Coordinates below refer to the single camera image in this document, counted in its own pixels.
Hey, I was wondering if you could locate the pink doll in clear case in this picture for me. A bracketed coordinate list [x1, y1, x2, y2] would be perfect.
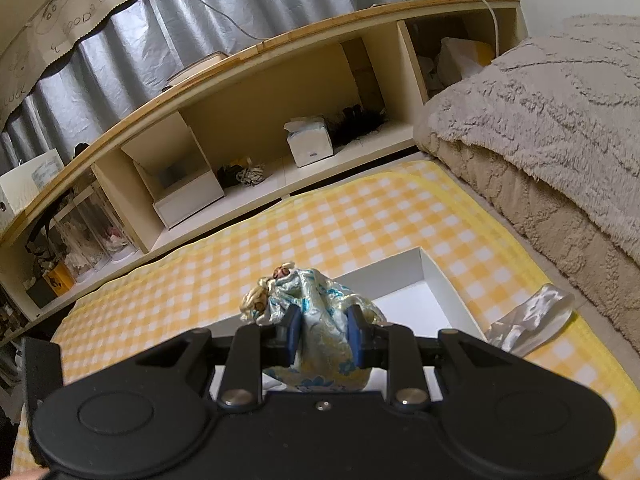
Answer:
[82, 183, 136, 262]

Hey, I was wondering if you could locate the yellow small box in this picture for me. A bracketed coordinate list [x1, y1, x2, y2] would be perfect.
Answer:
[43, 261, 75, 297]

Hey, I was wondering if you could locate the beige fluffy blanket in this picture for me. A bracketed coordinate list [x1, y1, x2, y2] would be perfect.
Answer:
[414, 14, 639, 344]

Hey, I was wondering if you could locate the tangled cord bundle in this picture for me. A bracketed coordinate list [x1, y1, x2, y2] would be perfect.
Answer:
[217, 156, 266, 189]

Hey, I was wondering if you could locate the roll of tape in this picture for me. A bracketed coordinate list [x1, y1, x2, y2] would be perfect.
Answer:
[32, 155, 64, 191]

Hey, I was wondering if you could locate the white shallow cardboard box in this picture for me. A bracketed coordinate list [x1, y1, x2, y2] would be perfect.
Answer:
[208, 247, 487, 393]

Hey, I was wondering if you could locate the white tissue box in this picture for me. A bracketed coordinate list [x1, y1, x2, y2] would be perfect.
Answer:
[283, 116, 334, 168]

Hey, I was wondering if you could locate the white charger cable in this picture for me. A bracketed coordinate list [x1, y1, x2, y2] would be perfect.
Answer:
[169, 0, 501, 59]

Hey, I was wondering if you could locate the silver curtain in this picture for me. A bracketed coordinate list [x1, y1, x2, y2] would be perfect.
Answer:
[1, 0, 400, 171]

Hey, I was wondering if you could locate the blue floral silk pouch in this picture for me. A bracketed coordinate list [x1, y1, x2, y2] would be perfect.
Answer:
[240, 262, 386, 392]

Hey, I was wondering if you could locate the white storage box on shelf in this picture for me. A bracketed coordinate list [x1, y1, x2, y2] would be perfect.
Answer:
[0, 148, 61, 232]

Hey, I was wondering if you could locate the open white small box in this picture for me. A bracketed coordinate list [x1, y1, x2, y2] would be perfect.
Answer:
[122, 113, 224, 229]

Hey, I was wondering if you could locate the brown paper valance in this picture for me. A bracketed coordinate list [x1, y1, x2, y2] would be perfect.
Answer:
[1, 0, 128, 122]

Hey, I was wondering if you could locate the book on shelf top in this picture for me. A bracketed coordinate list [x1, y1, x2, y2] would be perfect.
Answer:
[163, 51, 228, 91]

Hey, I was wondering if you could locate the wooden headboard shelf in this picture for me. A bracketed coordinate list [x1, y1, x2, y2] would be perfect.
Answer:
[1, 0, 526, 324]

